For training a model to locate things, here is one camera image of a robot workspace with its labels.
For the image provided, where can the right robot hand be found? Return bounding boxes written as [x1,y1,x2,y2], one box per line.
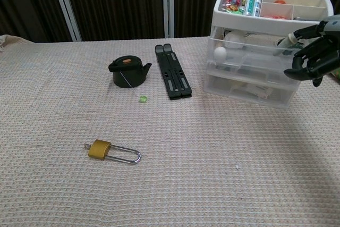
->
[283,14,340,87]

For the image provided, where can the white plastic drawer organizer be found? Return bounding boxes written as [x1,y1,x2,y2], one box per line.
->
[203,0,334,110]

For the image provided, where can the clear plastic drawer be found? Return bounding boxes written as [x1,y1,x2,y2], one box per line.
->
[207,37,306,66]
[206,61,302,79]
[204,71,297,110]

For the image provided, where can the small white ball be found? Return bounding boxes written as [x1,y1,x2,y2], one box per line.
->
[214,46,228,61]

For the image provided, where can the black folding laptop stand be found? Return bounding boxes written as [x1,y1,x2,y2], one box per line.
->
[155,43,193,101]

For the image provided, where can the beige woven tablecloth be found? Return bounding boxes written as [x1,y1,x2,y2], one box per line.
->
[0,34,340,227]

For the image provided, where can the black teapot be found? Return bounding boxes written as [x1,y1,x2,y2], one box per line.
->
[108,55,153,89]

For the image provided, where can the black folding screen grey frames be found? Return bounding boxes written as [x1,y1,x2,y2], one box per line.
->
[0,0,340,43]

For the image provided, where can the brass padlock with key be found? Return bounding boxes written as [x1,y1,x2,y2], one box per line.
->
[83,139,142,164]

